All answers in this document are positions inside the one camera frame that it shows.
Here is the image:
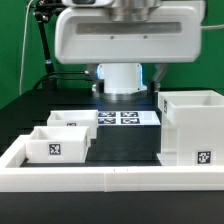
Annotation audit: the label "white drawer cabinet frame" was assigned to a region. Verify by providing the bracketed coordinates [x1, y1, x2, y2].
[157, 90, 224, 166]

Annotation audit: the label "white drawer box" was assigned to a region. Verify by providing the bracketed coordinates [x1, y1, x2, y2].
[47, 110, 98, 139]
[25, 126, 91, 163]

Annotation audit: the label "black base cables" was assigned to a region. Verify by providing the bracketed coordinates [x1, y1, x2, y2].
[32, 69, 99, 91]

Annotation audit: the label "white rear drawer box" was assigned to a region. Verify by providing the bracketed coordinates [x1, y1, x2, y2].
[47, 110, 98, 139]

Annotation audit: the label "white marker tag plate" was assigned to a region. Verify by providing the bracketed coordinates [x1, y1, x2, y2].
[98, 111, 160, 126]

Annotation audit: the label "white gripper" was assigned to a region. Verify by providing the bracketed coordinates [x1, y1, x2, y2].
[55, 1, 206, 83]

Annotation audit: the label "black camera stand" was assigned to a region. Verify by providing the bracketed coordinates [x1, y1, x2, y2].
[26, 0, 65, 91]

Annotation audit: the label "white U-shaped border fence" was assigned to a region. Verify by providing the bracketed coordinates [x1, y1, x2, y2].
[0, 135, 224, 192]

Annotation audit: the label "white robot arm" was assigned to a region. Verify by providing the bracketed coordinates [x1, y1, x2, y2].
[55, 0, 206, 98]

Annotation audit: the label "white thin cable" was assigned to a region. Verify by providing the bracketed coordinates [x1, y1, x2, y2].
[18, 0, 36, 96]

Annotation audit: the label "white front drawer box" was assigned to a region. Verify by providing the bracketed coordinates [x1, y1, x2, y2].
[25, 126, 91, 163]

